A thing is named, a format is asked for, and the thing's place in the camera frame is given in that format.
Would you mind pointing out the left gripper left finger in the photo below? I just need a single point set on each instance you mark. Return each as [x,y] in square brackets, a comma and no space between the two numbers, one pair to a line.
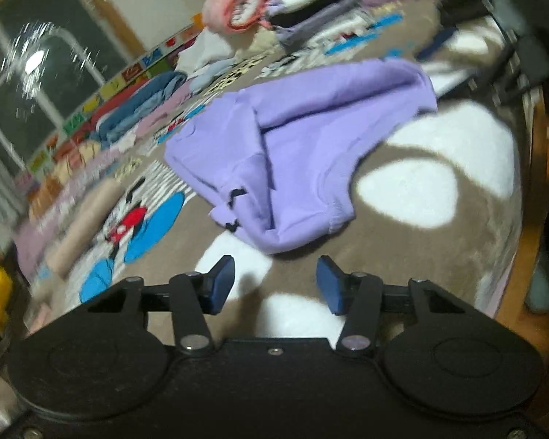
[189,297]

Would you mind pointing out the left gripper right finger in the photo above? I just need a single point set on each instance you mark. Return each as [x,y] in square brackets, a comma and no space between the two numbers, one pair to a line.
[362,299]

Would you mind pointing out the purple sweatshirt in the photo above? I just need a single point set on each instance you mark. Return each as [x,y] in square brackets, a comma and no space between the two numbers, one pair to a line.
[275,160]

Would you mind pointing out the Mickey Mouse brown blanket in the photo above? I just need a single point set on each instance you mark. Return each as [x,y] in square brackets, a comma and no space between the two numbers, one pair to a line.
[440,200]

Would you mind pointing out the folded beige garment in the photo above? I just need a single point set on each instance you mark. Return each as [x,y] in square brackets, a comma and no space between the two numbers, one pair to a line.
[87,221]

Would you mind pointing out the purple floral bedsheet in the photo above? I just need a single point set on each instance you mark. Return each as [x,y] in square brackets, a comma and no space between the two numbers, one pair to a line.
[63,187]

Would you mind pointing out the colourful alphabet headboard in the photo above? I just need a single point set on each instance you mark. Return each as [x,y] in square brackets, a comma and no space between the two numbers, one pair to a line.
[110,86]

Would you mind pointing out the folded lavender garment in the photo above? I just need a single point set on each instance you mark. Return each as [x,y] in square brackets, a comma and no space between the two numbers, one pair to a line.
[293,38]

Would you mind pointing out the white crumpled cloth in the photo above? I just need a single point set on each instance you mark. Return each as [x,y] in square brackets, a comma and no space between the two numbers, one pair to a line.
[207,48]

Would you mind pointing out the folded black garment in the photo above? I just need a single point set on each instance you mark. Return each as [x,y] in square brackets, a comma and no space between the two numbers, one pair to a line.
[290,18]

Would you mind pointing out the window with white frame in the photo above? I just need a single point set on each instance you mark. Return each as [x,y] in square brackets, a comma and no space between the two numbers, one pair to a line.
[54,55]

